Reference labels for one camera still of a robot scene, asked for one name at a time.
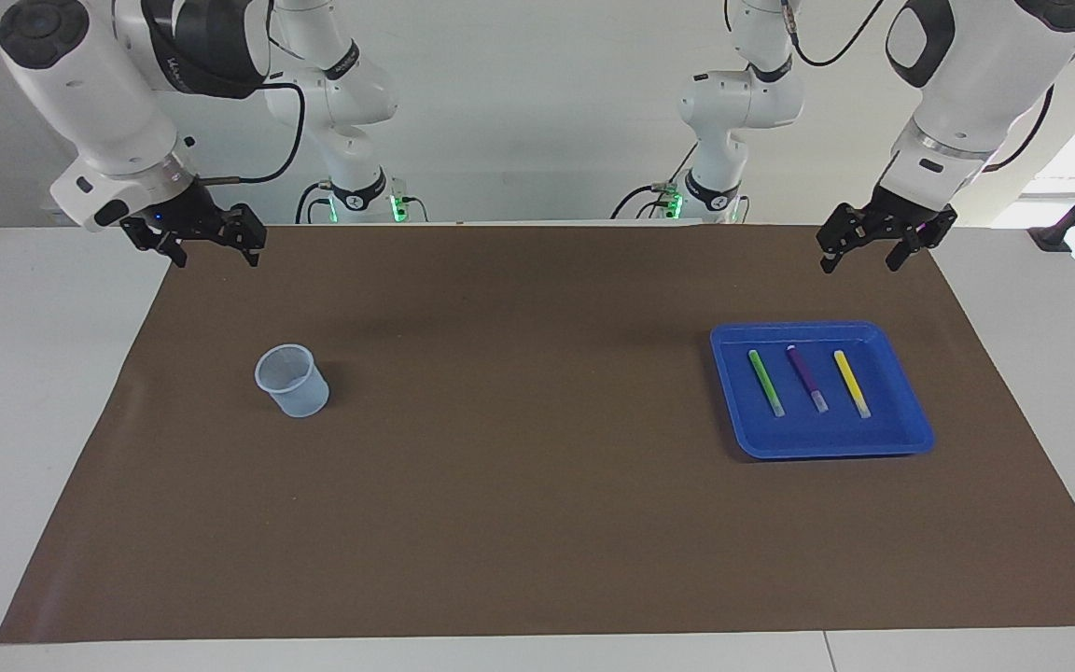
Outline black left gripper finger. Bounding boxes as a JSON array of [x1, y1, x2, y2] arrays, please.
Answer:
[[817, 205, 867, 273], [887, 207, 958, 272]]

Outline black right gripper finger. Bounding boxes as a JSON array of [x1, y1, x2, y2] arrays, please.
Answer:
[[122, 219, 188, 269], [220, 203, 268, 268]]

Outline purple pen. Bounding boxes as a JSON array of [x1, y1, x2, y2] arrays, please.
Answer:
[[786, 345, 830, 413]]

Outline yellow pen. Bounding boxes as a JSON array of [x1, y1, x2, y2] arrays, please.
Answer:
[[833, 350, 873, 419]]

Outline green pen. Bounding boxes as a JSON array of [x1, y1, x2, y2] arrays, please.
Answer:
[[747, 350, 786, 418]]

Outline clear plastic cup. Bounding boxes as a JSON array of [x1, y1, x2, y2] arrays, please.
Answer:
[[254, 343, 330, 418]]

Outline blue plastic tray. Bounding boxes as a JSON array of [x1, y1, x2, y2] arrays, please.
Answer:
[[710, 321, 935, 460]]

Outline brown table mat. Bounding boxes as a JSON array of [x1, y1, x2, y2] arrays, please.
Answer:
[[0, 224, 1075, 645]]

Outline black base cable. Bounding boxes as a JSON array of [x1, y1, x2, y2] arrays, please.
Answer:
[[610, 140, 699, 220], [295, 180, 335, 225]]

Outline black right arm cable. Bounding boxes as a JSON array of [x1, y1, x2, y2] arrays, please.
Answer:
[[197, 79, 307, 185]]

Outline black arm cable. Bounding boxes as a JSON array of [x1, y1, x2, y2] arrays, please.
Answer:
[[777, 0, 1075, 175], [197, 79, 307, 185]]

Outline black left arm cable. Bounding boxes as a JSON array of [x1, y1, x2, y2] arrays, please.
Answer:
[[777, 0, 1075, 175]]

